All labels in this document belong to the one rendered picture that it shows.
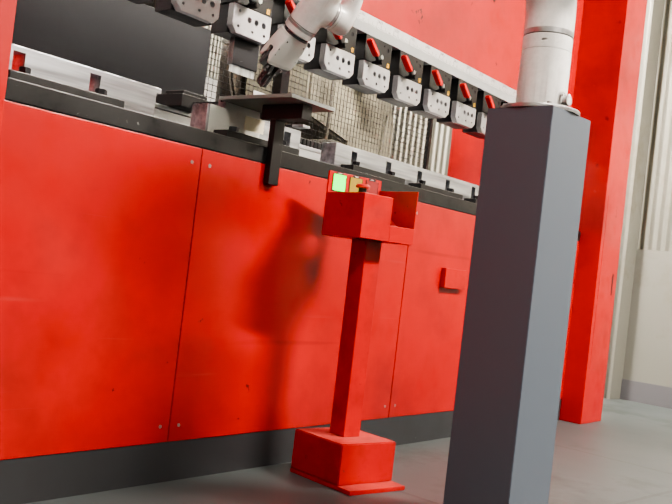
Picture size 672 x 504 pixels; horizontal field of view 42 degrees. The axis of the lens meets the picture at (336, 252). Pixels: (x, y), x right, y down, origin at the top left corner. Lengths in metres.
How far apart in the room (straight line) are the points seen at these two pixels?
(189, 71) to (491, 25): 1.25
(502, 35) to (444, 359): 1.35
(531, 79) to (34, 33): 1.41
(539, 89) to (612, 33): 2.23
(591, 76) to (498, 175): 2.26
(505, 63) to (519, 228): 1.74
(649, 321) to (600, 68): 1.78
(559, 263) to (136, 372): 1.03
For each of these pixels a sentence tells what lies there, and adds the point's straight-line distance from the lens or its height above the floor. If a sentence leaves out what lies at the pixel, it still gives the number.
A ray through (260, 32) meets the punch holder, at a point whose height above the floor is 1.20.
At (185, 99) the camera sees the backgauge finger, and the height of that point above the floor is 1.01.
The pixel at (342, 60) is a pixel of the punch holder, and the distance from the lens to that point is 2.84.
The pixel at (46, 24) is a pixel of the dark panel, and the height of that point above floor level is 1.17.
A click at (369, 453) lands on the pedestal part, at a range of 2.42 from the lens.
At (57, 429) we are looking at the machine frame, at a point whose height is 0.15.
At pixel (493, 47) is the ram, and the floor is 1.52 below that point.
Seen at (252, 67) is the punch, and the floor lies 1.11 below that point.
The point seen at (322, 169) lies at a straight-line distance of 2.57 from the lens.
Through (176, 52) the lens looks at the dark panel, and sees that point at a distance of 3.06.
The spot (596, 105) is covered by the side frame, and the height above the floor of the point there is 1.46.
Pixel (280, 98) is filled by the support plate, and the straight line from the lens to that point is 2.31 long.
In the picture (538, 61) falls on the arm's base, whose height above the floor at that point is 1.11.
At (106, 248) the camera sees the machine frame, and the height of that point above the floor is 0.56.
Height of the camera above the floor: 0.57
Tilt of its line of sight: 1 degrees up
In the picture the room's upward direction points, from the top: 7 degrees clockwise
